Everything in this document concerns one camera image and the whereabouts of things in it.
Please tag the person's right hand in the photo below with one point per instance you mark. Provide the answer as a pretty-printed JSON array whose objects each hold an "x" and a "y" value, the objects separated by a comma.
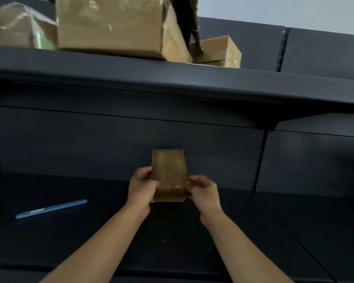
[{"x": 205, "y": 194}]

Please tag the person's left hand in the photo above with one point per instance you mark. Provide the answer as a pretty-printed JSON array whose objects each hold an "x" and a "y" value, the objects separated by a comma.
[{"x": 140, "y": 188}]

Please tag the person's right thumb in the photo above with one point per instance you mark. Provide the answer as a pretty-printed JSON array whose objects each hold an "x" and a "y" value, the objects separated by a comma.
[{"x": 190, "y": 191}]

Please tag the person's left thumb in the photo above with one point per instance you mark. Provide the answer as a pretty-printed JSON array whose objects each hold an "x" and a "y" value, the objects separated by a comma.
[{"x": 153, "y": 184}]

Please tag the small brown cardboard box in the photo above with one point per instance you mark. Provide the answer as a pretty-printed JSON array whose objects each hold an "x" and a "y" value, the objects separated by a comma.
[{"x": 168, "y": 170}]

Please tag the person's left forearm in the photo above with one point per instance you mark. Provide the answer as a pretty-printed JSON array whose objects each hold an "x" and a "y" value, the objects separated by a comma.
[{"x": 101, "y": 247}]

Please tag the person's right forearm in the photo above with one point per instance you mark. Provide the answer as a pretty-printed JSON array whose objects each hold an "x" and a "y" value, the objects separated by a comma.
[{"x": 242, "y": 250}]

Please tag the dark metal shelving unit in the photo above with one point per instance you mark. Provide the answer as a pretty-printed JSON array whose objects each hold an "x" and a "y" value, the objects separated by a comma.
[{"x": 177, "y": 129}]

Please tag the blue pen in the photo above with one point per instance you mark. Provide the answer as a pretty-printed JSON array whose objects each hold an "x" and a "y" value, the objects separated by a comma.
[{"x": 51, "y": 208}]

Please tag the flat brown cardboard box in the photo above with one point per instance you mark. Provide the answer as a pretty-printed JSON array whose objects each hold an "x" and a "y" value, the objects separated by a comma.
[{"x": 221, "y": 50}]

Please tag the large brown cardboard box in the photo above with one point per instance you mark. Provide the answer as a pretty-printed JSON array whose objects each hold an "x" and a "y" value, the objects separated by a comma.
[{"x": 118, "y": 25}]

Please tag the plastic-wrapped cardboard box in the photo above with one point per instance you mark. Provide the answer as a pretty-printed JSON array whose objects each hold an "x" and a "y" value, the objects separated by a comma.
[{"x": 19, "y": 26}]

